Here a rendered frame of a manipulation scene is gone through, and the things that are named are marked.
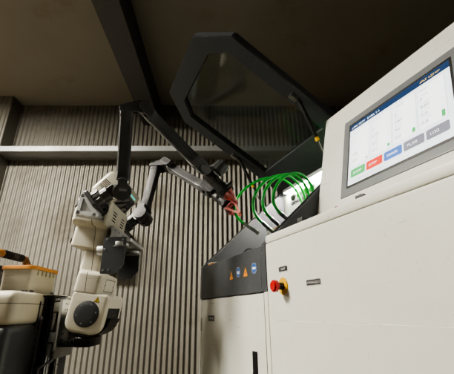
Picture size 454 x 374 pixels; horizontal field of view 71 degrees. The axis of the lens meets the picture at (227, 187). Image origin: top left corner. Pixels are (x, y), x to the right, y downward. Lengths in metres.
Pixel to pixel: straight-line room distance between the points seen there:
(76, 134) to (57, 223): 1.09
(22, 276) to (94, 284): 0.32
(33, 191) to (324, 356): 3.67
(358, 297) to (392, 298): 0.09
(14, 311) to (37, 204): 2.64
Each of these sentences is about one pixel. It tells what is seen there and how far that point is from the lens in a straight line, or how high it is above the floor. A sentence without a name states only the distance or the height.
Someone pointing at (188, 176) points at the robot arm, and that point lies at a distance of 1.92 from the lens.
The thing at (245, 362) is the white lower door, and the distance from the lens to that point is 1.32.
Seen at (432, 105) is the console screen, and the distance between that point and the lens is 1.14.
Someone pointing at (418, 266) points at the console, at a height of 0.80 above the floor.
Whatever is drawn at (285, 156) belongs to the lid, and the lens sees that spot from 1.88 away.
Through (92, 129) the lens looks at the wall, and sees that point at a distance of 4.23.
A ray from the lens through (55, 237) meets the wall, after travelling 3.86.
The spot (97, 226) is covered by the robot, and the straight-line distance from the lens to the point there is 1.61.
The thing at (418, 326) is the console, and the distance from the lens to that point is 0.73.
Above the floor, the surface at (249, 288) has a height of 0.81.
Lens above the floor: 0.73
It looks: 21 degrees up
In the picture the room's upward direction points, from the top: 1 degrees counter-clockwise
